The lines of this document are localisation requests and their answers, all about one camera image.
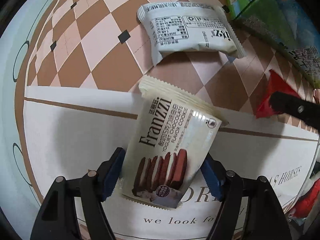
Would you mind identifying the white grey snack packet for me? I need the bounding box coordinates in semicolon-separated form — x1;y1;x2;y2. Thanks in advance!
137;2;246;66

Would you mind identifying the white Franzzi cookie packet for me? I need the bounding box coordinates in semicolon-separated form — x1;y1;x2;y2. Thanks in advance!
120;75;228;209

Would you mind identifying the cardboard milk carton box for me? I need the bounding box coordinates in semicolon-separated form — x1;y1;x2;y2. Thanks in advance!
227;0;319;88

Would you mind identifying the orange snack bag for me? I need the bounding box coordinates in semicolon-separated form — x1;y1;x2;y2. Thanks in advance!
289;179;319;218

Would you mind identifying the checkered table mat with text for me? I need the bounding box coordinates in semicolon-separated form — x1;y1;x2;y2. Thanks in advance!
15;0;318;239

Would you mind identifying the small red triangular snack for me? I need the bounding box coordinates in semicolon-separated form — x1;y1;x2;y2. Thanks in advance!
255;70;304;118

